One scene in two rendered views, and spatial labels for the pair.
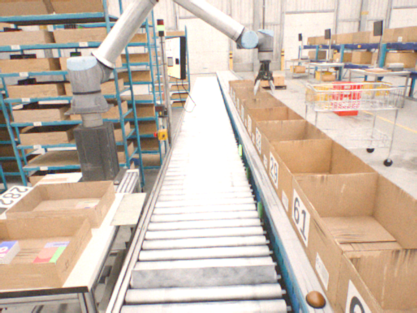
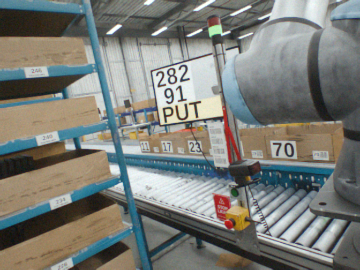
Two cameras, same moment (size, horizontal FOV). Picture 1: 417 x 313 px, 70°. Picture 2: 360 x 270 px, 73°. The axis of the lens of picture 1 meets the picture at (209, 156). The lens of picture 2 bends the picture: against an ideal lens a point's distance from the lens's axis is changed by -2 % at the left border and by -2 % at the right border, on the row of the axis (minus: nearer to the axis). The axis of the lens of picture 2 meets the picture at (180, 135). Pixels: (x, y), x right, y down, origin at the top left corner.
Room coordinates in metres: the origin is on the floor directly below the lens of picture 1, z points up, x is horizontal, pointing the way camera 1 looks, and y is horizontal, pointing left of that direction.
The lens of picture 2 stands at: (1.61, 1.11, 1.36)
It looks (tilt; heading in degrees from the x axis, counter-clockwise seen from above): 7 degrees down; 320
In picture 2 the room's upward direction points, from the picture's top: 11 degrees counter-clockwise
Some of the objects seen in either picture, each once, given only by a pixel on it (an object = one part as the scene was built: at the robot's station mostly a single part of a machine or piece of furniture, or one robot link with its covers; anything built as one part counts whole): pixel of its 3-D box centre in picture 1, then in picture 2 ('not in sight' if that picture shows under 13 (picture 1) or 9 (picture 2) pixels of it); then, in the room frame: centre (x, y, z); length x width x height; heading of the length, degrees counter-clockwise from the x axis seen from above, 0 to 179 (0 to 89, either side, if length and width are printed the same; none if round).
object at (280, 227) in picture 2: (205, 150); (294, 214); (2.17, 0.03, 0.72); 0.52 x 0.05 x 0.05; 90
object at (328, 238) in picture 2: (205, 158); (339, 223); (1.98, 0.03, 0.72); 0.52 x 0.05 x 0.05; 90
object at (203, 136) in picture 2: (249, 98); (213, 142); (3.05, -0.43, 0.96); 0.39 x 0.29 x 0.17; 179
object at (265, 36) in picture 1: (264, 40); not in sight; (1.86, -0.36, 1.49); 0.10 x 0.09 x 0.12; 91
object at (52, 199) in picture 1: (66, 204); not in sight; (1.25, 0.68, 0.80); 0.38 x 0.28 x 0.10; 91
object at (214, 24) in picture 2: (160, 25); (214, 27); (2.26, 0.30, 1.62); 0.05 x 0.05 x 0.06
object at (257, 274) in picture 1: (203, 278); not in sight; (0.77, 0.04, 0.76); 0.46 x 0.01 x 0.09; 90
